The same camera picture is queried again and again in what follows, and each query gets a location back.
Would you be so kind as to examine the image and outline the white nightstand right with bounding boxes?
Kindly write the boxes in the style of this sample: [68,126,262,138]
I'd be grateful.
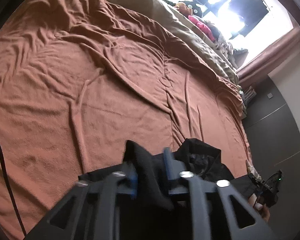
[239,86,256,119]

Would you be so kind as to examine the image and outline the black button-up shirt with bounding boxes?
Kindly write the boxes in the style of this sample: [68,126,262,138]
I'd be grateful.
[78,138,278,240]

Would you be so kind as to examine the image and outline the black plush toy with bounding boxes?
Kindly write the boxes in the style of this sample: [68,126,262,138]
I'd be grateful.
[174,1,203,18]

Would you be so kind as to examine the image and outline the beige duvet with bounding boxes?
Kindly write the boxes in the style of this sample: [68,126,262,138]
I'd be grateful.
[107,0,239,85]

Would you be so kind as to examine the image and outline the dark hanging jacket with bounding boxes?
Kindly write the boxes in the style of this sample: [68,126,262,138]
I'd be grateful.
[229,0,269,37]

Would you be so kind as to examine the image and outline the brown bed blanket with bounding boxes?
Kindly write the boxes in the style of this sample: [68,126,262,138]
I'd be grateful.
[0,0,251,239]

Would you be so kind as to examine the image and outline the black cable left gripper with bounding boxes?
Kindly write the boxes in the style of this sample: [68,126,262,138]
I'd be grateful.
[0,125,28,238]

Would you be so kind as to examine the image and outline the person right hand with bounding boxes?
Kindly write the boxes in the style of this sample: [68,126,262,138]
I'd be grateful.
[248,194,270,223]

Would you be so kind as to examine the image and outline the pink clothes on sill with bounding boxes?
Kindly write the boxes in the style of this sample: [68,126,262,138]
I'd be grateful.
[188,15,216,42]

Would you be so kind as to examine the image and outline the pink right curtain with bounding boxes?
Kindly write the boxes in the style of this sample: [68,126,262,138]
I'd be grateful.
[237,27,300,89]

